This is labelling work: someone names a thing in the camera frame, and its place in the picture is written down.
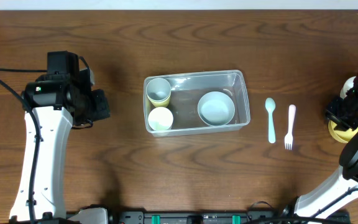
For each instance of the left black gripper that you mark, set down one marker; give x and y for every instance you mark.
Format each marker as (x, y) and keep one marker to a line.
(101, 104)

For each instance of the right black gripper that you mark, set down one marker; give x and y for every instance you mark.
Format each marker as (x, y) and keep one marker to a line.
(336, 112)

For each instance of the yellow plastic bowl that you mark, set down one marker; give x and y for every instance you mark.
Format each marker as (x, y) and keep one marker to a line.
(341, 136)

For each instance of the white plastic bowl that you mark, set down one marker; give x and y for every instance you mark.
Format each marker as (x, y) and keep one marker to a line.
(346, 87)

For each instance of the grey plastic cup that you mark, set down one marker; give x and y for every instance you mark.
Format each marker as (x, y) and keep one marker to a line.
(158, 89)

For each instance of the white plastic cup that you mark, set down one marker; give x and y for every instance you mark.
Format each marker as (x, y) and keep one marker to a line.
(160, 119)

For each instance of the yellow plastic cup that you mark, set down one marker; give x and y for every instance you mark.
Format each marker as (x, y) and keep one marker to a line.
(160, 102)

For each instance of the clear plastic container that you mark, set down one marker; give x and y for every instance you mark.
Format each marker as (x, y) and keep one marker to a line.
(186, 91)

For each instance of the grey plastic bowl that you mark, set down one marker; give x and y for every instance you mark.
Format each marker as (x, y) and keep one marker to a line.
(216, 108)

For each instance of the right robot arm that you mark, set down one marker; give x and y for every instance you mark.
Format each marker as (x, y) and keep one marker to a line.
(341, 187)

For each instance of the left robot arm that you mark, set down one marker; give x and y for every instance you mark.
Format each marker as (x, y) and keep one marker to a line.
(58, 101)

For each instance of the pink plastic fork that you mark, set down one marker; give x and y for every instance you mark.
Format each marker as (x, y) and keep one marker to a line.
(291, 119)

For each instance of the mint green plastic spoon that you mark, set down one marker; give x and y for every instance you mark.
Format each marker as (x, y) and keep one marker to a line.
(270, 107)

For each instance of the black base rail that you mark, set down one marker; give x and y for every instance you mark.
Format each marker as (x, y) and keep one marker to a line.
(102, 215)

